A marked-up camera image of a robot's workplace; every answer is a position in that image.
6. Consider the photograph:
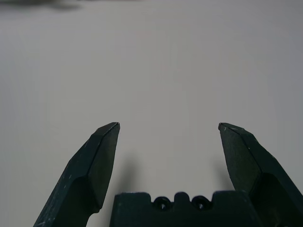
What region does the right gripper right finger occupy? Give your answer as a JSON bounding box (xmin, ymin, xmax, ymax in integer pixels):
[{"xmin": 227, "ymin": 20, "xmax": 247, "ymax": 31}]
[{"xmin": 218, "ymin": 122, "xmax": 303, "ymax": 227}]

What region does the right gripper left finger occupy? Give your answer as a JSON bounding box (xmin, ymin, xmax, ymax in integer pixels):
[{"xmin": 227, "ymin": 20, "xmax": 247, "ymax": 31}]
[{"xmin": 33, "ymin": 122, "xmax": 121, "ymax": 227}]

